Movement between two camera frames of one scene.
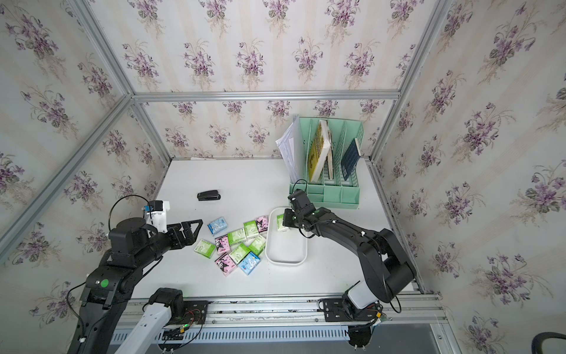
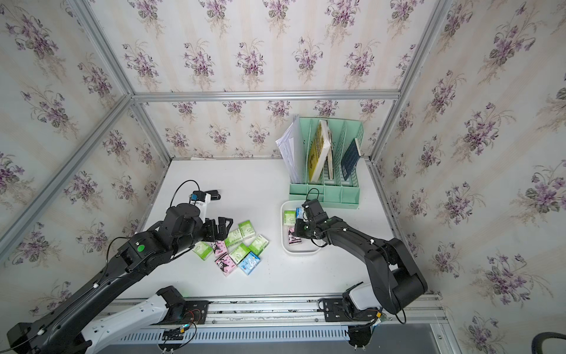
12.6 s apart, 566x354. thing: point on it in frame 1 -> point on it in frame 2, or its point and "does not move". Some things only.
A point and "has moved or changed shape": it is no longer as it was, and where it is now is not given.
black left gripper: (177, 243) -> (214, 236)
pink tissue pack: (262, 223) -> (292, 238)
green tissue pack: (257, 245) does not move
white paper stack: (290, 144) does not move
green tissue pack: (205, 248) does not move
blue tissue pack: (249, 263) does not move
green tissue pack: (250, 228) has moved or changed shape
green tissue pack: (279, 220) has moved or changed shape
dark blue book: (351, 158) does not move
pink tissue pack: (222, 244) does not move
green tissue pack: (239, 254) does not move
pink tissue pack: (225, 263) does not move
